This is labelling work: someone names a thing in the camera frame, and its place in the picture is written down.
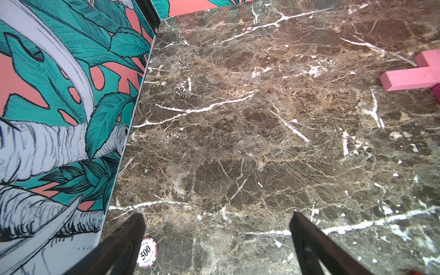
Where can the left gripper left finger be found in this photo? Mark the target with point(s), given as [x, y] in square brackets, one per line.
[117, 254]

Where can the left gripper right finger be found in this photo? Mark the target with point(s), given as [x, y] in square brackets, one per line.
[314, 249]

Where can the magenta block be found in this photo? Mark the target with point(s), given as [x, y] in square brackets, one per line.
[436, 92]

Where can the pink block top pair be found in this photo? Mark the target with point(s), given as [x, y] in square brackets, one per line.
[429, 58]
[405, 79]

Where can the poker chip white maroon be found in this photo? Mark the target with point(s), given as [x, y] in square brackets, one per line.
[148, 253]

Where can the black left frame post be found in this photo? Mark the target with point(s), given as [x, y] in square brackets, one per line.
[147, 15]

